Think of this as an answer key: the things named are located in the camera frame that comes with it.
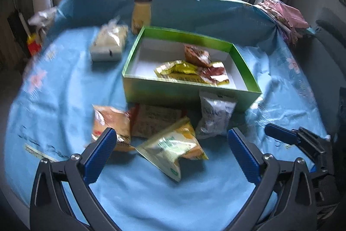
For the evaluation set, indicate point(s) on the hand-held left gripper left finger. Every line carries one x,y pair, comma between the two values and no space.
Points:
99,156

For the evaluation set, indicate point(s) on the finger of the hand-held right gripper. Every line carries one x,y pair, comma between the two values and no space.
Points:
281,133

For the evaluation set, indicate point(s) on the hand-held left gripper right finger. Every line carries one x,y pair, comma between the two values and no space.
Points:
243,156

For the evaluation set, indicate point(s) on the orange snack packet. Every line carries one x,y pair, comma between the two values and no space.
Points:
110,120

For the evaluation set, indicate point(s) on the white grey snack packet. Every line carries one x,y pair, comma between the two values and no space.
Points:
213,117

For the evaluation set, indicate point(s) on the red-edged snack packet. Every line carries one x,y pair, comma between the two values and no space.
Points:
156,118

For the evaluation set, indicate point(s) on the yellow-green cracker packet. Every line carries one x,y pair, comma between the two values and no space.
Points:
173,149

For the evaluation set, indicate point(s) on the green cardboard box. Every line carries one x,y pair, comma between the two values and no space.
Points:
162,93

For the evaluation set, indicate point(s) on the yellow chicken feet packet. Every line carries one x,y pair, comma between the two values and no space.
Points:
183,68

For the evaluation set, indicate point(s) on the cartoon print snack packet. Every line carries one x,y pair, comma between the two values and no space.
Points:
194,53

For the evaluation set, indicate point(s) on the dark grey chair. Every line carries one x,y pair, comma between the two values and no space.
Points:
332,44

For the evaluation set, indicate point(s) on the white tissue pack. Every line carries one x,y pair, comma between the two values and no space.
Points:
108,44

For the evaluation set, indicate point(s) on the pink folded cloth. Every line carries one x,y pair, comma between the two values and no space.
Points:
289,14

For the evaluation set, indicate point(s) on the red yellow carton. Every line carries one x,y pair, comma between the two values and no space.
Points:
33,44

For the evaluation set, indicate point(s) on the white plastic bag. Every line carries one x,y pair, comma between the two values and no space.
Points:
43,17

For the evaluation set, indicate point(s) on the upright floor washer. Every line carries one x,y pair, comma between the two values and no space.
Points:
16,28

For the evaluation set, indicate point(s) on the white cylinder appliance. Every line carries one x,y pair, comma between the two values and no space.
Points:
42,1

